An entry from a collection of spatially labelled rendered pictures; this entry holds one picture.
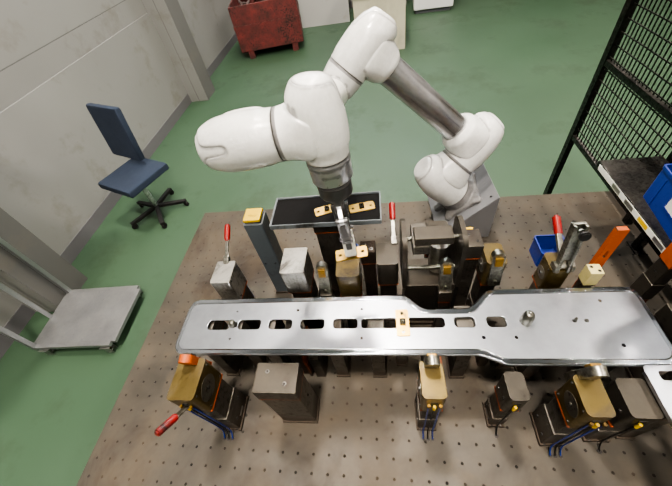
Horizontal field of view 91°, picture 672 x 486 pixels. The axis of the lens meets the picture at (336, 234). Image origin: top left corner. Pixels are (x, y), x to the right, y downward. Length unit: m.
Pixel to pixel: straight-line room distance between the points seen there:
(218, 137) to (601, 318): 1.07
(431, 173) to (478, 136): 0.22
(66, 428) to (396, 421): 2.00
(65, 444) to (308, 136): 2.36
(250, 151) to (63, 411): 2.35
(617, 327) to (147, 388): 1.56
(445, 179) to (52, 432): 2.54
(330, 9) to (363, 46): 6.14
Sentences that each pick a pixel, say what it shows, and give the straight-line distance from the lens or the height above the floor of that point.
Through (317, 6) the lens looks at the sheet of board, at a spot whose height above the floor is 0.29.
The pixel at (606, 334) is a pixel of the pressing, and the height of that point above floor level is 1.00.
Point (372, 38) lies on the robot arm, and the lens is 1.13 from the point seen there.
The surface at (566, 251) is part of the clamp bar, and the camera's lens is 1.10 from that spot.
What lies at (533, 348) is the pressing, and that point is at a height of 1.00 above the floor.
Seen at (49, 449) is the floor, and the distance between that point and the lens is 2.71.
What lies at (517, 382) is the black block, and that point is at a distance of 1.02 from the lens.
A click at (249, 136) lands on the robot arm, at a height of 1.63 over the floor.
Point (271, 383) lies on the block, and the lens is 0.98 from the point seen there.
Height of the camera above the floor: 1.92
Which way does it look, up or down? 47 degrees down
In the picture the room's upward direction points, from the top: 12 degrees counter-clockwise
